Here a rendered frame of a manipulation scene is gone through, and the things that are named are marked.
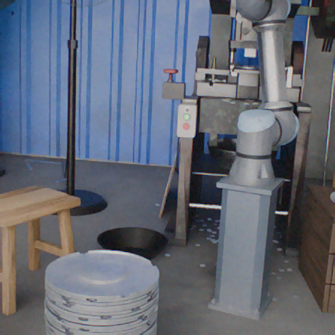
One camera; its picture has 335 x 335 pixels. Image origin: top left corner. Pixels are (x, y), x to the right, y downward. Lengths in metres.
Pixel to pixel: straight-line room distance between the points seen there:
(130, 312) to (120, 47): 2.69
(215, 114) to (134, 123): 1.50
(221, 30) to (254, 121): 1.09
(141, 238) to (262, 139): 0.89
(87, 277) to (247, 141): 0.72
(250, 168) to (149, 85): 2.07
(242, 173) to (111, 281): 0.65
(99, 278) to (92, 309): 0.10
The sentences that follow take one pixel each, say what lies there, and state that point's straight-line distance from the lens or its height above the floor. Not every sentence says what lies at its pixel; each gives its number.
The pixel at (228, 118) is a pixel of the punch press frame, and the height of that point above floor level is 0.57.
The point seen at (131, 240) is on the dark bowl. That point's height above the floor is 0.02.
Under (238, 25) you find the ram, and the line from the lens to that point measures 2.67.
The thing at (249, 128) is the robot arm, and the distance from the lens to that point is 1.91.
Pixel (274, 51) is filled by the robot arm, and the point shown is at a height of 0.87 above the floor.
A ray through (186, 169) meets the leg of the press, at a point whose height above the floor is 0.35.
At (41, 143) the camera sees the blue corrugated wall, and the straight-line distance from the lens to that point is 4.18.
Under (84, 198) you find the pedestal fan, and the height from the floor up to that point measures 0.04.
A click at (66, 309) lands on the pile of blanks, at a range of 1.47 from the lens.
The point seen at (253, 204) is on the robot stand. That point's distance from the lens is 1.93.
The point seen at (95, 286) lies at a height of 0.31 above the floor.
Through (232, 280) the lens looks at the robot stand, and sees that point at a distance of 2.04.
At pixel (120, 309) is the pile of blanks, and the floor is 0.28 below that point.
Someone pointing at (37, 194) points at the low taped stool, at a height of 0.33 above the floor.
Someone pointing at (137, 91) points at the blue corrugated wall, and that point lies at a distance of 3.96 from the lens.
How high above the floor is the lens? 0.94
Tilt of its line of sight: 13 degrees down
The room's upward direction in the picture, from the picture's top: 3 degrees clockwise
